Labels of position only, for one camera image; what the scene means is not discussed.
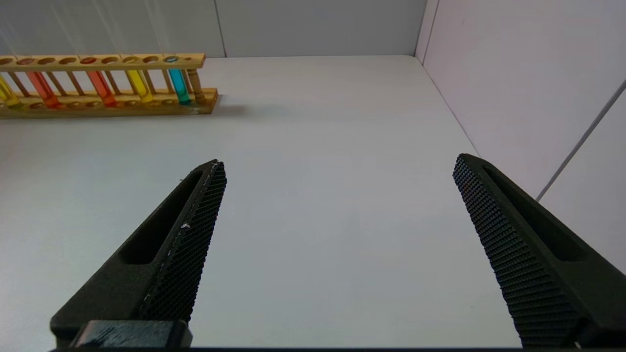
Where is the glass test tube orange pigment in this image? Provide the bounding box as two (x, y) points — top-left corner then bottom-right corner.
(0, 20), (63, 109)
(54, 0), (119, 108)

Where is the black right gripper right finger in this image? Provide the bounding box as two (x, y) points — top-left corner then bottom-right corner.
(452, 153), (626, 349)

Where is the glass test tube yellow pigment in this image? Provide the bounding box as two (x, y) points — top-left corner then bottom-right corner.
(0, 73), (22, 110)
(100, 0), (155, 104)

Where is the glass test tube blue pigment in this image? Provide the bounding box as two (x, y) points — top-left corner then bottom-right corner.
(146, 0), (193, 105)

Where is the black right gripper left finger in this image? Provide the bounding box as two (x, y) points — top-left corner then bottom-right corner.
(50, 159), (228, 349)

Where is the wooden test tube rack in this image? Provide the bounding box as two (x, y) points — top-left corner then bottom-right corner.
(0, 53), (219, 119)

